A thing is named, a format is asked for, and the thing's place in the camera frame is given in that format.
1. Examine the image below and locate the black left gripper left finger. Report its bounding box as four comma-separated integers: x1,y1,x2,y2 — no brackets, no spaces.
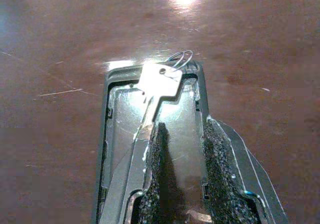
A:
99,122,172,224

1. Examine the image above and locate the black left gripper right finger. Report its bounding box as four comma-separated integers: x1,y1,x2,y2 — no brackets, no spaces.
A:
201,114,289,224

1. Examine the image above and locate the silver key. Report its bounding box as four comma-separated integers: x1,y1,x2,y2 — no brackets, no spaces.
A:
135,62,184,135

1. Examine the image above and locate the thin wire key ring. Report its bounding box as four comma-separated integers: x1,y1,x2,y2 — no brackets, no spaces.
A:
166,49,194,76

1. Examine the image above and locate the black rectangular tray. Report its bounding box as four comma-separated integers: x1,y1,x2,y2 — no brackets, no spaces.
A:
91,60,212,224

